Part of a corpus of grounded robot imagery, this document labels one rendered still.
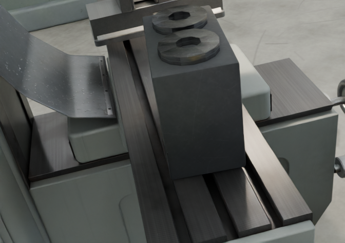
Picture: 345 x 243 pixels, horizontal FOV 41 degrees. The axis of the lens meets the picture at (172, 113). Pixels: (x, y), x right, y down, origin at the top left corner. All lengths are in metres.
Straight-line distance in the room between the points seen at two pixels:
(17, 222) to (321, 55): 2.31
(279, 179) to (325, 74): 2.16
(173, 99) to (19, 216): 0.62
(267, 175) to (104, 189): 0.55
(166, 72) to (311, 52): 2.50
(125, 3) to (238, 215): 0.67
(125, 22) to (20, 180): 0.46
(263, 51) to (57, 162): 2.17
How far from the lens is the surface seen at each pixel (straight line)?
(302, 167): 1.30
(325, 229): 1.93
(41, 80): 1.09
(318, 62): 2.97
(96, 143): 1.09
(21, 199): 1.14
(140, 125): 0.85
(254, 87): 1.13
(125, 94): 0.96
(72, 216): 1.22
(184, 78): 0.62
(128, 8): 1.17
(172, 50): 0.65
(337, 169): 1.36
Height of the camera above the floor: 1.45
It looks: 34 degrees down
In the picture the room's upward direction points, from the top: 10 degrees counter-clockwise
